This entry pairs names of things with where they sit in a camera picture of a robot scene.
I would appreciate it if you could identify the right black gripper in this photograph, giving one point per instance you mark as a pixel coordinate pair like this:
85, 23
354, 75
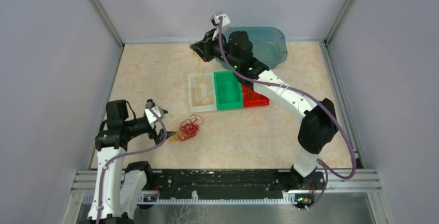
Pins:
200, 48

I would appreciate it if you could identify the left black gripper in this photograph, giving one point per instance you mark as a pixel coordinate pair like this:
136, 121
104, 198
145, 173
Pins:
152, 134

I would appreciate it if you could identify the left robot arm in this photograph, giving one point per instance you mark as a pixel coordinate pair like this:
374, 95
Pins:
118, 187

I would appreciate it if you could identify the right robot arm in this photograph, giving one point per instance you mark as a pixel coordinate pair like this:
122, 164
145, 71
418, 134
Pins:
318, 124

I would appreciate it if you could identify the white plastic bin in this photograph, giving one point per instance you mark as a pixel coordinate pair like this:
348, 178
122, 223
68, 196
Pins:
201, 93

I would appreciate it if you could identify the green plastic bin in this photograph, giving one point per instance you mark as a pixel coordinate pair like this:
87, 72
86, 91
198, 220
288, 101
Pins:
228, 91

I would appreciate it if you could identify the blue transparent plastic tub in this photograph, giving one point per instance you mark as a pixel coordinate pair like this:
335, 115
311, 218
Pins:
269, 45

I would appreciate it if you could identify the red plastic bin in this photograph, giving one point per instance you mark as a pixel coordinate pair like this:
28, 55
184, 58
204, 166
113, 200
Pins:
253, 99

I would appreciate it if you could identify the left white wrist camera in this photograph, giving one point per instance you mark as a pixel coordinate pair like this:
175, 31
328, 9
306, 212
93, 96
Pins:
152, 115

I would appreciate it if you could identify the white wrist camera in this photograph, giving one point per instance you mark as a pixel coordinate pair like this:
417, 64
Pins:
152, 115
220, 22

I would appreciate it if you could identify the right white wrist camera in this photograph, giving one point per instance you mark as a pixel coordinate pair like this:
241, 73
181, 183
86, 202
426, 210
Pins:
220, 22

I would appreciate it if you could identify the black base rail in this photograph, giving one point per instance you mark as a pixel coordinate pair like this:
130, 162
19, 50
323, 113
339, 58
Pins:
256, 186

